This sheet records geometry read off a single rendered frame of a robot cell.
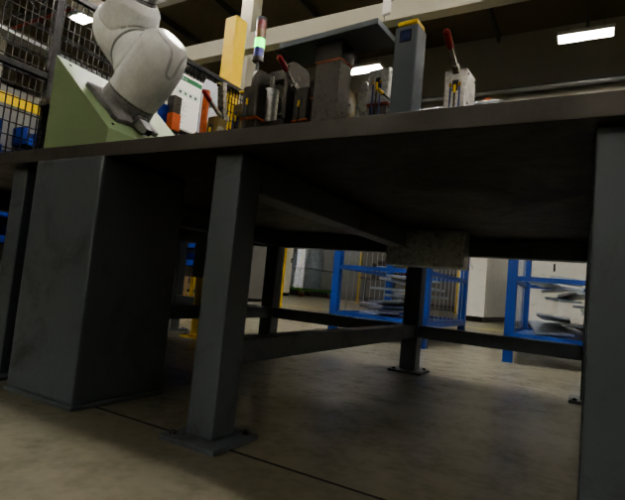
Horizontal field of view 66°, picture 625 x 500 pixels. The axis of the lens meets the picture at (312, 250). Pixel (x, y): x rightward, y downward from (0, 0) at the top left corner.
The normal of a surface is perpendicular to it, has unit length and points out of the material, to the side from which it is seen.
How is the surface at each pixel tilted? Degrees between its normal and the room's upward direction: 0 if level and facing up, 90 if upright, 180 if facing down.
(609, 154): 90
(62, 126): 90
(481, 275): 90
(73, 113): 90
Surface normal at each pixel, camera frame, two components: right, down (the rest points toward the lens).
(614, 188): -0.49, -0.11
